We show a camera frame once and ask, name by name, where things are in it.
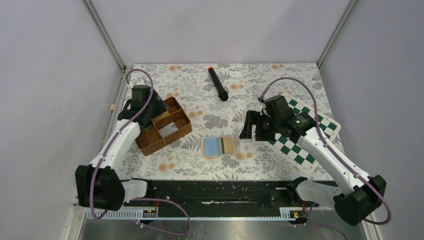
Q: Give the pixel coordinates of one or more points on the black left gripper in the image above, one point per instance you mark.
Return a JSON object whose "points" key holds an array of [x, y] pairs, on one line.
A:
{"points": [[162, 106]]}

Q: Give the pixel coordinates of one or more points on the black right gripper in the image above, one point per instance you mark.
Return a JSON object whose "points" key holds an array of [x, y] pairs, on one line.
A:
{"points": [[254, 117]]}

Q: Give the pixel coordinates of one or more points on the beige leather card holder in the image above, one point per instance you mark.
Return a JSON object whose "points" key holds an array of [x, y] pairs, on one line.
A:
{"points": [[201, 141]]}

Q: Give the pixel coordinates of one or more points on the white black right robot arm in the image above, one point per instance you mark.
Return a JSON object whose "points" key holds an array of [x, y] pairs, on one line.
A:
{"points": [[357, 193]]}

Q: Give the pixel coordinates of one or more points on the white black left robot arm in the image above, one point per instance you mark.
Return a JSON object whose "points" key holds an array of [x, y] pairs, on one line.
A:
{"points": [[98, 185]]}

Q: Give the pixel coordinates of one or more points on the gold card in basket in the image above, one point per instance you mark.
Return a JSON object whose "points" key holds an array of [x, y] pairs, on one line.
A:
{"points": [[162, 116]]}

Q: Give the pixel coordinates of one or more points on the silver card in basket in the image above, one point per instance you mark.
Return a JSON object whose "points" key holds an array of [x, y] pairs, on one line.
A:
{"points": [[168, 130]]}

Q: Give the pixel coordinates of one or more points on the blue credit card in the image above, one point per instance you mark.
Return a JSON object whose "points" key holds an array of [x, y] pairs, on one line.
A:
{"points": [[211, 146]]}

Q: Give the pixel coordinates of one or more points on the black microphone orange tip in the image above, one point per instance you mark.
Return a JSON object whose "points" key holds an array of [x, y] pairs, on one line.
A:
{"points": [[222, 93]]}

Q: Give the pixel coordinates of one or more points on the brown woven divided basket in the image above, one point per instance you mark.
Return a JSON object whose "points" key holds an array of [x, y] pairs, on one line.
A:
{"points": [[150, 141]]}

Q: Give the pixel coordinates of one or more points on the green white chessboard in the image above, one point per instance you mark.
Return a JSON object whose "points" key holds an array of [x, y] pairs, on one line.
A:
{"points": [[292, 152]]}

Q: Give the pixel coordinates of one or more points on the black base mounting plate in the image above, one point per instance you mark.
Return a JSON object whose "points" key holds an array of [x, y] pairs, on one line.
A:
{"points": [[214, 199]]}

